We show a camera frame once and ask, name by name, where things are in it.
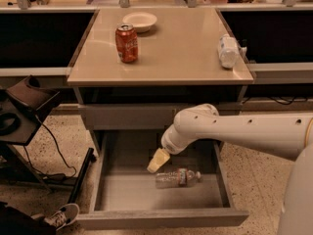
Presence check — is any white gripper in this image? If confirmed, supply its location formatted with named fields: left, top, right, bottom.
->
left=147, top=125, right=193, bottom=173

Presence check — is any clear plastic water bottle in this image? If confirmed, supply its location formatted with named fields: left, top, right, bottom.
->
left=156, top=167, right=201, bottom=189

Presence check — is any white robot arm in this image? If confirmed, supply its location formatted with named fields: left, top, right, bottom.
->
left=148, top=104, right=313, bottom=235

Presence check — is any open grey middle drawer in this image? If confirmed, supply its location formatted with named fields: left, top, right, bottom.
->
left=78, top=130, right=248, bottom=230

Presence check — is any closed grey top drawer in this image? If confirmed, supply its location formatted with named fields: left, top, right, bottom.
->
left=77, top=102, right=244, bottom=131

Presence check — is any grey cabinet with counter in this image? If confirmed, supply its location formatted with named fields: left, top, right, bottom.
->
left=67, top=7, right=253, bottom=151

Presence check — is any white plastic bottle lying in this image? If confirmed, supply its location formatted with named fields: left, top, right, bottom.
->
left=217, top=34, right=247, bottom=69

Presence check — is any black pole on floor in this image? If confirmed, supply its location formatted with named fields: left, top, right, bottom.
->
left=67, top=148, right=96, bottom=204

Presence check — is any black and white sneaker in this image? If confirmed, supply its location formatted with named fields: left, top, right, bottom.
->
left=31, top=203, right=80, bottom=231

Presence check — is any orange soda can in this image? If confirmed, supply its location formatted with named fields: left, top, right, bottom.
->
left=115, top=23, right=138, bottom=63

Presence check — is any white bowl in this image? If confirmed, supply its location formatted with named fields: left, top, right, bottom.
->
left=122, top=12, right=157, bottom=33

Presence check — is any black stand with tray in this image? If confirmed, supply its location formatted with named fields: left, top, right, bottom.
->
left=0, top=75, right=61, bottom=191

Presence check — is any dark trouser leg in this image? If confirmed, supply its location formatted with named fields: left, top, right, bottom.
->
left=0, top=202, right=56, bottom=235

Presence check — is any black cable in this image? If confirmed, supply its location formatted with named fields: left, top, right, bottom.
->
left=22, top=115, right=78, bottom=182

